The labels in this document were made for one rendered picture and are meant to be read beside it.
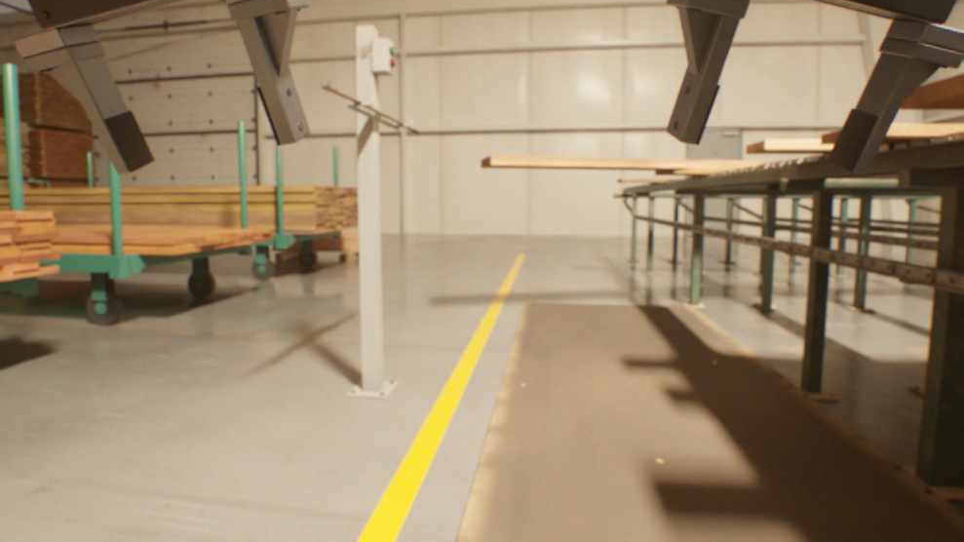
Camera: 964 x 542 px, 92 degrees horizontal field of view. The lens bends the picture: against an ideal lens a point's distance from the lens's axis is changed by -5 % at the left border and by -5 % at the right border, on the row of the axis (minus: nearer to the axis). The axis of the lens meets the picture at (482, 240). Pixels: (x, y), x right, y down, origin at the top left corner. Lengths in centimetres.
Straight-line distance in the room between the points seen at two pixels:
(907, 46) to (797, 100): 1077
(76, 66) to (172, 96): 1273
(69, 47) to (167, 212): 471
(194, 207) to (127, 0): 460
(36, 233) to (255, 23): 216
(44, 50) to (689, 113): 43
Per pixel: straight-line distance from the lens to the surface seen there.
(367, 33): 185
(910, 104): 101
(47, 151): 1229
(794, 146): 167
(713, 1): 34
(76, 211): 583
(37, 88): 1245
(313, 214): 432
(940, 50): 44
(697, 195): 345
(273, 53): 36
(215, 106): 1243
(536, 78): 1030
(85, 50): 44
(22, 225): 245
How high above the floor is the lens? 70
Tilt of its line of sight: 5 degrees down
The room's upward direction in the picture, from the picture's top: straight up
